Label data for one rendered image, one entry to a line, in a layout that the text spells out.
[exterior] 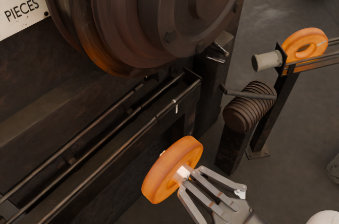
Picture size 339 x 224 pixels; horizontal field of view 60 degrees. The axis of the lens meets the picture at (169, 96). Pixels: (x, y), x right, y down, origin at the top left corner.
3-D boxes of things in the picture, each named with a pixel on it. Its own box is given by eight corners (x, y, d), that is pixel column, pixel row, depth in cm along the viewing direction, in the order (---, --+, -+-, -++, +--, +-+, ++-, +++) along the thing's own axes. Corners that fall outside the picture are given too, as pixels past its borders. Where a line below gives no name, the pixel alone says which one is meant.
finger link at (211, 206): (228, 222, 55) (224, 228, 55) (183, 183, 60) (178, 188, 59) (233, 217, 52) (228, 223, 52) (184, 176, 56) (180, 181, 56)
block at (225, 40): (189, 82, 112) (194, 32, 93) (203, 71, 115) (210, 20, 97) (212, 98, 107) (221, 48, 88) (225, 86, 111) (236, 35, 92)
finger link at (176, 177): (190, 187, 58) (180, 199, 57) (172, 170, 60) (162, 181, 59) (191, 184, 57) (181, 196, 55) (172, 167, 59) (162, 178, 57)
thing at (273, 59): (250, 63, 107) (252, 51, 103) (273, 58, 108) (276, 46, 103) (256, 75, 104) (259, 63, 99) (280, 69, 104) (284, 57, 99)
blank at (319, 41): (286, 66, 112) (289, 73, 109) (273, 43, 101) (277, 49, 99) (327, 46, 106) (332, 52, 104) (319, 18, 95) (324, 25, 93)
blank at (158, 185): (134, 179, 52) (148, 192, 51) (192, 122, 58) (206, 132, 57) (145, 201, 65) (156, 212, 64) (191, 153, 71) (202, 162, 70)
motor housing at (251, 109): (207, 166, 150) (222, 102, 109) (232, 139, 161) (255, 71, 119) (228, 183, 145) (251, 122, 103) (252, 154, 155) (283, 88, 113)
